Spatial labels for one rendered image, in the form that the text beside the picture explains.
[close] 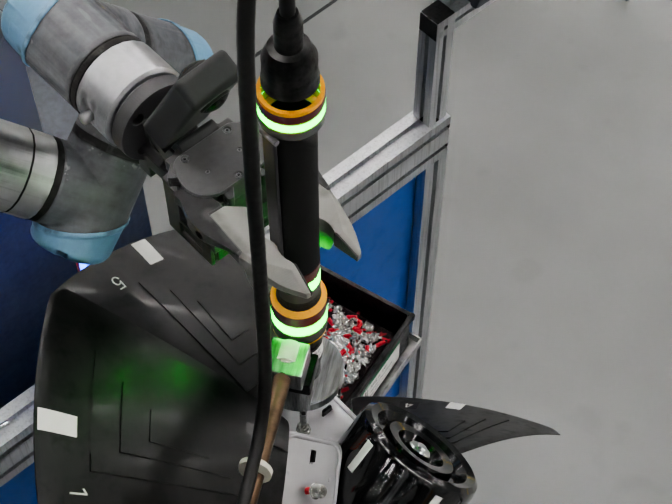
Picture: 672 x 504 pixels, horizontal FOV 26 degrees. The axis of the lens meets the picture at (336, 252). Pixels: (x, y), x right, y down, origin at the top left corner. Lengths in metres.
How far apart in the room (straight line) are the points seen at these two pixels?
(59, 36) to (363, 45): 2.03
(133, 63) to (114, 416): 0.27
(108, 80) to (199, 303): 0.32
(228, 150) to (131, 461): 0.24
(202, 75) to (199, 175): 0.09
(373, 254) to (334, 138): 0.95
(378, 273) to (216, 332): 0.80
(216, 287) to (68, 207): 0.20
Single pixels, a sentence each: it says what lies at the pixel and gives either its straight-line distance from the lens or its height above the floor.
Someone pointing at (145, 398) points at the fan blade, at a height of 1.38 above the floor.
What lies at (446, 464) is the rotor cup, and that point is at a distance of 1.26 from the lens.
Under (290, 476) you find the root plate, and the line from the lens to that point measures 1.19.
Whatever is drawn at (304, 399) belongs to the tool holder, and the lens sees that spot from 1.17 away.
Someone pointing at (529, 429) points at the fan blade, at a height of 1.00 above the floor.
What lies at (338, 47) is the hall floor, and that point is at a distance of 3.14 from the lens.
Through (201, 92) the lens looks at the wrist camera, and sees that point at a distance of 1.00.
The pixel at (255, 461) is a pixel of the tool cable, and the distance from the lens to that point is 1.05.
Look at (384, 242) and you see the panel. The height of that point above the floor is 0.64.
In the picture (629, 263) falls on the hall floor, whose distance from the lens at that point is 2.86.
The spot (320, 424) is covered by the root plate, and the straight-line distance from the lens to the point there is 1.30.
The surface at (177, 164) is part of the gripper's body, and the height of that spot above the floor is 1.50.
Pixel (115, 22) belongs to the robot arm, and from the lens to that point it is 1.16.
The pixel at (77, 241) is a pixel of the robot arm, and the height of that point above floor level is 1.32.
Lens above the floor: 2.35
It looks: 56 degrees down
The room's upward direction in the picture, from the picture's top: straight up
